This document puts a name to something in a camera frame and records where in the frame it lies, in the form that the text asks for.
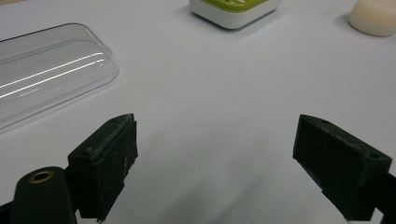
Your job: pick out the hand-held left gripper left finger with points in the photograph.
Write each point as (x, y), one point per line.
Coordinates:
(102, 168)

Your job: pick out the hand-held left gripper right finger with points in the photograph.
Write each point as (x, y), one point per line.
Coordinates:
(339, 169)

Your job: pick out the clear plastic tray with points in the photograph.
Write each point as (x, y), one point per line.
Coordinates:
(46, 73)

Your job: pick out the cream soap bar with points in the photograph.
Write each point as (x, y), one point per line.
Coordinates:
(373, 17)

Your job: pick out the white and green soap dish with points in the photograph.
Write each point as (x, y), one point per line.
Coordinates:
(235, 12)

